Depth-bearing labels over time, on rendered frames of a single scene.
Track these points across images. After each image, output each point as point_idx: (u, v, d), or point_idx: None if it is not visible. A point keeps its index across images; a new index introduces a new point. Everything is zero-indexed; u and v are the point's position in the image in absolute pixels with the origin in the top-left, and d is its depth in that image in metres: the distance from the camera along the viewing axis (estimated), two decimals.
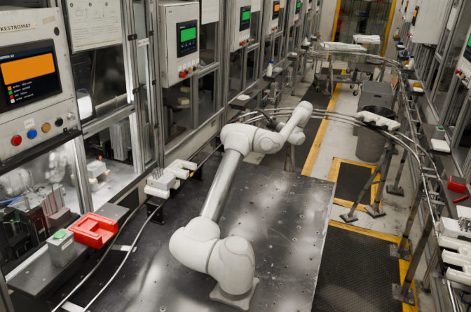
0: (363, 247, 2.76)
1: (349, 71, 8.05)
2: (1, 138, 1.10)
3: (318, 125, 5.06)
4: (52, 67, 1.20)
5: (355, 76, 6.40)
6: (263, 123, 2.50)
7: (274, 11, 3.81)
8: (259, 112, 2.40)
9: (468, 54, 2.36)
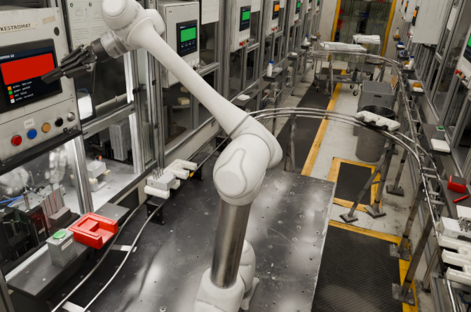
0: (363, 247, 2.76)
1: (349, 71, 8.05)
2: (1, 138, 1.10)
3: (318, 125, 5.06)
4: (52, 67, 1.20)
5: (355, 76, 6.40)
6: (53, 73, 1.14)
7: (274, 11, 3.81)
8: (55, 69, 1.14)
9: (468, 54, 2.36)
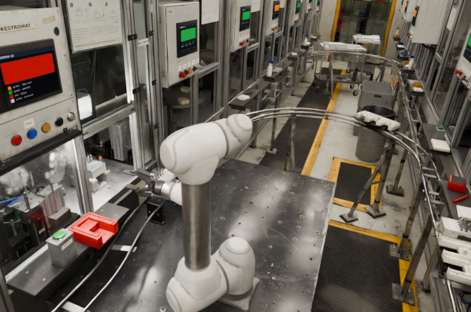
0: (363, 247, 2.76)
1: (349, 71, 8.05)
2: (1, 138, 1.10)
3: (318, 125, 5.06)
4: (52, 67, 1.20)
5: (355, 76, 6.40)
6: (132, 172, 1.70)
7: (274, 11, 3.81)
8: (137, 186, 1.74)
9: (468, 54, 2.36)
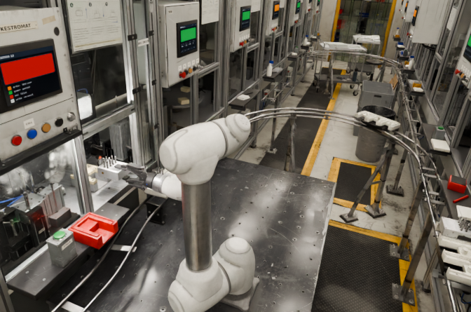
0: (363, 247, 2.76)
1: (349, 71, 8.05)
2: (1, 138, 1.10)
3: (318, 125, 5.06)
4: (52, 67, 1.20)
5: (355, 76, 6.40)
6: (123, 167, 1.71)
7: (274, 11, 3.81)
8: (127, 176, 1.74)
9: (468, 54, 2.36)
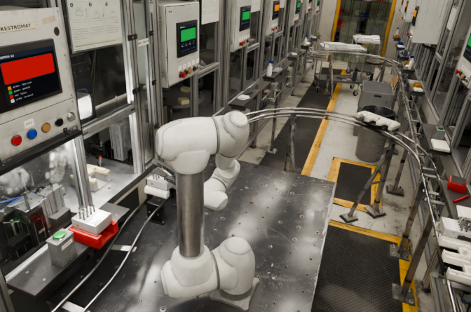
0: (363, 247, 2.76)
1: (349, 71, 8.05)
2: (1, 138, 1.10)
3: (318, 125, 5.06)
4: (52, 67, 1.20)
5: (355, 76, 6.40)
6: (160, 163, 1.74)
7: (274, 11, 3.81)
8: (165, 172, 1.80)
9: (468, 54, 2.36)
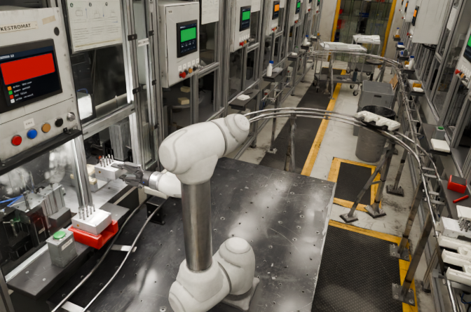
0: (363, 247, 2.76)
1: (349, 71, 8.05)
2: (1, 138, 1.10)
3: (318, 125, 5.06)
4: (52, 67, 1.20)
5: (355, 76, 6.40)
6: (120, 166, 1.71)
7: (274, 11, 3.81)
8: (124, 174, 1.74)
9: (468, 54, 2.36)
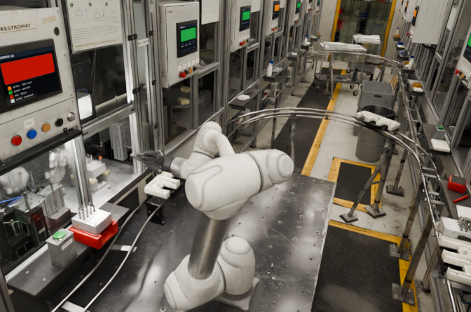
0: (363, 247, 2.76)
1: (349, 71, 8.05)
2: (1, 138, 1.10)
3: (318, 125, 5.06)
4: (52, 67, 1.20)
5: (355, 76, 6.40)
6: (139, 156, 1.64)
7: (274, 11, 3.81)
8: None
9: (468, 54, 2.36)
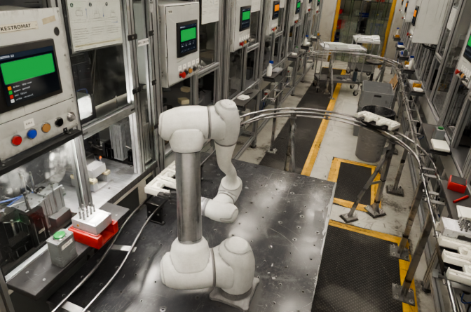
0: (363, 247, 2.76)
1: (349, 71, 8.05)
2: (1, 138, 1.10)
3: (318, 125, 5.06)
4: (52, 67, 1.20)
5: (355, 76, 6.40)
6: (166, 194, 1.82)
7: (274, 11, 3.81)
8: None
9: (468, 54, 2.36)
